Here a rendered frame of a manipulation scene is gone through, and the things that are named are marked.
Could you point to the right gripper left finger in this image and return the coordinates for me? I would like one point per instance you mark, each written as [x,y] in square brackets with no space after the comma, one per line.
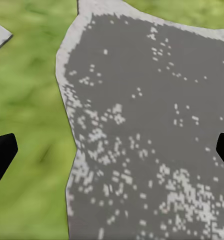
[8,150]

